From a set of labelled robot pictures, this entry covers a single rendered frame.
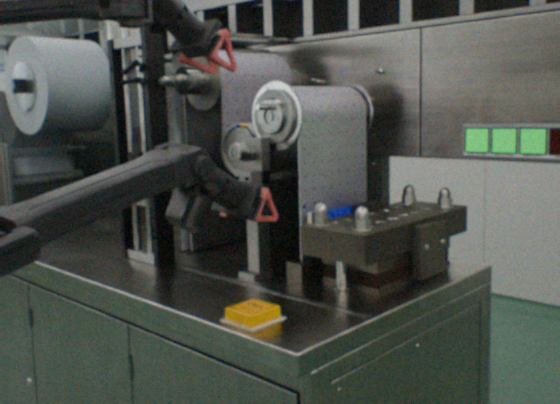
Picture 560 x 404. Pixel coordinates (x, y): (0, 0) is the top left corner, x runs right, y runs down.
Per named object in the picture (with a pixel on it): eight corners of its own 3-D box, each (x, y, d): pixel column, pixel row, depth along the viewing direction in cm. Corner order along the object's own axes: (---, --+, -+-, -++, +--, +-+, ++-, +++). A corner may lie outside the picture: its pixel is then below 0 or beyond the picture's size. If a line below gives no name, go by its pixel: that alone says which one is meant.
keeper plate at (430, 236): (412, 278, 125) (412, 226, 124) (437, 268, 132) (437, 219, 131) (423, 280, 123) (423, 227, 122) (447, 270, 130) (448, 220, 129)
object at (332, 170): (299, 223, 129) (297, 136, 126) (365, 207, 146) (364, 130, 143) (301, 223, 128) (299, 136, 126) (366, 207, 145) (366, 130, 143)
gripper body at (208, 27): (208, 52, 109) (181, 22, 104) (174, 57, 116) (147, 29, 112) (224, 25, 111) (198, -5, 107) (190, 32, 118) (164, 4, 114)
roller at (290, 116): (255, 144, 133) (251, 91, 132) (329, 137, 152) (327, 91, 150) (293, 142, 125) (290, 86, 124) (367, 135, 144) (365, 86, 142)
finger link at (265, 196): (279, 235, 117) (248, 216, 111) (253, 230, 122) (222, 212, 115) (291, 203, 119) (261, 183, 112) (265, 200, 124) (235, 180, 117)
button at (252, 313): (224, 320, 106) (224, 307, 106) (253, 310, 111) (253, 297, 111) (252, 329, 101) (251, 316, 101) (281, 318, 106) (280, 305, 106)
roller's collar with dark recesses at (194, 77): (174, 95, 144) (172, 67, 143) (194, 95, 148) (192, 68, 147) (190, 94, 140) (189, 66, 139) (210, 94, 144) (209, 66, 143)
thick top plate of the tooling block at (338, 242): (300, 254, 123) (300, 225, 123) (407, 223, 152) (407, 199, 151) (364, 267, 112) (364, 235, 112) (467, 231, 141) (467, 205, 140)
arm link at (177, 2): (151, -3, 102) (167, -27, 105) (128, 3, 107) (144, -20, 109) (178, 26, 107) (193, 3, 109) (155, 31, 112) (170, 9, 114)
